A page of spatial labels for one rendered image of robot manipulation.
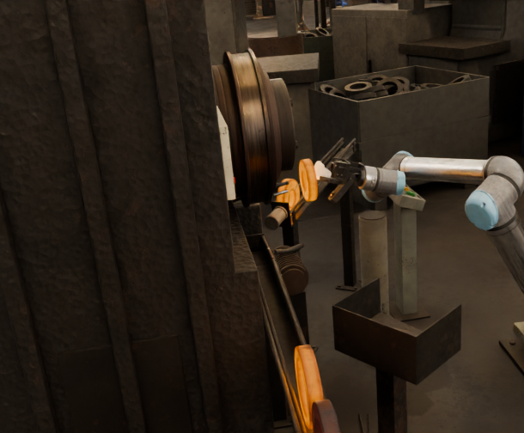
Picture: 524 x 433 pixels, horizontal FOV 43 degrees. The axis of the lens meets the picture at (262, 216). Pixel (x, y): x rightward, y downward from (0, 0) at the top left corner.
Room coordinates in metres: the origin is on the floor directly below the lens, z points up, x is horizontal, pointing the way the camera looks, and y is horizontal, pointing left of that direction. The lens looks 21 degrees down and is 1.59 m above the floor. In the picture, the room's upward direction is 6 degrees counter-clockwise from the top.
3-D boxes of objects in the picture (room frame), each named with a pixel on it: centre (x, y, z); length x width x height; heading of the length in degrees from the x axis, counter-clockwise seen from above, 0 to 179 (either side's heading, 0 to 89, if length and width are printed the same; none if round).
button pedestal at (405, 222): (2.77, -0.63, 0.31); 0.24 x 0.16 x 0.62; 7
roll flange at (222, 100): (1.99, 0.10, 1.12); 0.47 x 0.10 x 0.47; 7
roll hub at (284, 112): (2.01, -0.08, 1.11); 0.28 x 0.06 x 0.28; 7
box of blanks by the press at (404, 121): (4.59, -0.96, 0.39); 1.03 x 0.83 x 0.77; 112
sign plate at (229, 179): (1.65, 0.08, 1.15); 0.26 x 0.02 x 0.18; 7
